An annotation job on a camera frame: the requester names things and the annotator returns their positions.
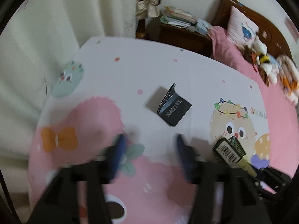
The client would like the small blue tissue box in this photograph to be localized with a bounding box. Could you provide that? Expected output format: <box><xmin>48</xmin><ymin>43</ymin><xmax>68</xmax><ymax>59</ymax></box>
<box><xmin>195</xmin><ymin>18</ymin><xmax>212</xmax><ymax>36</ymax></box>

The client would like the wooden headboard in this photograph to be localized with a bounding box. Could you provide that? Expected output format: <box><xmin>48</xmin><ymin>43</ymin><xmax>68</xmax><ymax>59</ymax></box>
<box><xmin>212</xmin><ymin>0</ymin><xmax>292</xmax><ymax>58</ymax></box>

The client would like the black talon booklet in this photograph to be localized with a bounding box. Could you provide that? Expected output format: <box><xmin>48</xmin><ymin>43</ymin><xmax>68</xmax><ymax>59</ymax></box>
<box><xmin>157</xmin><ymin>83</ymin><xmax>192</xmax><ymax>127</ymax></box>

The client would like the stack of books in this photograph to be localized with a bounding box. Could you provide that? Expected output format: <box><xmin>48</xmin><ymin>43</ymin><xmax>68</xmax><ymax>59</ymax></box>
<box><xmin>160</xmin><ymin>6</ymin><xmax>197</xmax><ymax>28</ymax></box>

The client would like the brown plush toy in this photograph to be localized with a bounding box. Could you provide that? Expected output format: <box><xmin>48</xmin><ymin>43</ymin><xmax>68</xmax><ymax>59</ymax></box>
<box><xmin>239</xmin><ymin>45</ymin><xmax>270</xmax><ymax>87</ymax></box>

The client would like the dark wooden nightstand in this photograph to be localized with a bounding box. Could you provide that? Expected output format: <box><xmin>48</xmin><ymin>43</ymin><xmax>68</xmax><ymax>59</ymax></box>
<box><xmin>145</xmin><ymin>18</ymin><xmax>212</xmax><ymax>57</ymax></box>

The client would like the pink bed sheet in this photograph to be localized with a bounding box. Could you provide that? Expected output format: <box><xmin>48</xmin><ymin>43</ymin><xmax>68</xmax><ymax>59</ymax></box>
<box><xmin>209</xmin><ymin>26</ymin><xmax>298</xmax><ymax>176</ymax></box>

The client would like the rolled floral quilt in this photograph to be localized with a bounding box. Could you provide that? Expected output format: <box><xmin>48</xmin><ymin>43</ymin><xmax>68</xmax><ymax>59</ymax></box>
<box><xmin>277</xmin><ymin>55</ymin><xmax>299</xmax><ymax>106</ymax></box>

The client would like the wooden coat rack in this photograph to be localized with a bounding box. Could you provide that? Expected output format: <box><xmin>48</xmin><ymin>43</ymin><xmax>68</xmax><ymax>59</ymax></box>
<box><xmin>135</xmin><ymin>0</ymin><xmax>166</xmax><ymax>40</ymax></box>

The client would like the white cartoon pillow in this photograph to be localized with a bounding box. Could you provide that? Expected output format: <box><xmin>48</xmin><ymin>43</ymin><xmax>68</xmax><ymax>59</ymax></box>
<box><xmin>226</xmin><ymin>6</ymin><xmax>259</xmax><ymax>47</ymax></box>

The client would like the white hanging bag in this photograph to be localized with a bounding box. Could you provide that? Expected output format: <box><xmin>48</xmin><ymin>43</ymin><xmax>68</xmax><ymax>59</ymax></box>
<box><xmin>136</xmin><ymin>0</ymin><xmax>160</xmax><ymax>20</ymax></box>

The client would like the cream floral curtain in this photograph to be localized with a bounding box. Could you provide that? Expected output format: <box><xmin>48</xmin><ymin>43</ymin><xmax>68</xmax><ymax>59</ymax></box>
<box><xmin>1</xmin><ymin>0</ymin><xmax>136</xmax><ymax>158</ymax></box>

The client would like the green black small box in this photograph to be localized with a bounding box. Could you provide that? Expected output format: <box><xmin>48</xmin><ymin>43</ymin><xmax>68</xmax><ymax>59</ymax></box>
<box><xmin>212</xmin><ymin>136</ymin><xmax>258</xmax><ymax>178</ymax></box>

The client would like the cartoon printed tablecloth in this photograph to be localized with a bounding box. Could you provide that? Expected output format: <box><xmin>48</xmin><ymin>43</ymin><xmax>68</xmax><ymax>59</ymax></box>
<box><xmin>28</xmin><ymin>37</ymin><xmax>271</xmax><ymax>223</ymax></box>

